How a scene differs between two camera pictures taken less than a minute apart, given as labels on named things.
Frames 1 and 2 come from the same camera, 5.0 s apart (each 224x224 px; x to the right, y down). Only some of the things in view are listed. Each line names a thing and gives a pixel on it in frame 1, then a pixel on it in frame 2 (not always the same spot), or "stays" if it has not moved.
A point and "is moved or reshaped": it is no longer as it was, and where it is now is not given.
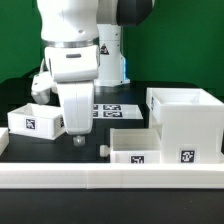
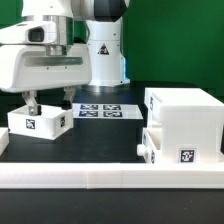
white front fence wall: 112,176 stays
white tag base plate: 117,111 stays
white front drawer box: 134,146 is moved or reshaped
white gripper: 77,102 -> 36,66
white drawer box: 37,120 stays
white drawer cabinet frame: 190,123 stays
